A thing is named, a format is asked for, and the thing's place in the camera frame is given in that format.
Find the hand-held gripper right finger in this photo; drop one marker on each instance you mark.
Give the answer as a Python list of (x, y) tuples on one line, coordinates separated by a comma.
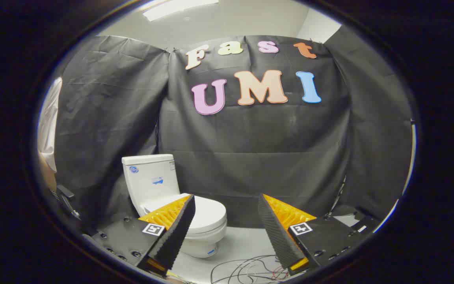
[(276, 236)]

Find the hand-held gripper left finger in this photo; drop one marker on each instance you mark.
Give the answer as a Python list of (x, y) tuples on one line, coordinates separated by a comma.
[(175, 236)]

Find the white toilet lid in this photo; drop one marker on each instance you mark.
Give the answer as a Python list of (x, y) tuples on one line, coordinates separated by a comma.
[(207, 213)]

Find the white toilet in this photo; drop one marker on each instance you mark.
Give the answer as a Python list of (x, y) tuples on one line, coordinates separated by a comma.
[(152, 181)]

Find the black backdrop cloth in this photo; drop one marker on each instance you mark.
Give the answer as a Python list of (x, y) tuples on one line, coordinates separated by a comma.
[(250, 157)]

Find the black flat box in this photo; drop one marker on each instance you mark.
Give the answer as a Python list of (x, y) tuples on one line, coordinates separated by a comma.
[(369, 225)]

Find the black metal device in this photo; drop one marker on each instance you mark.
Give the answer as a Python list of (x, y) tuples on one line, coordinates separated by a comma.
[(66, 193)]

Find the person's white shirt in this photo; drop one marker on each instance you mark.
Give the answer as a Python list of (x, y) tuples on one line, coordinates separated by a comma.
[(47, 130)]

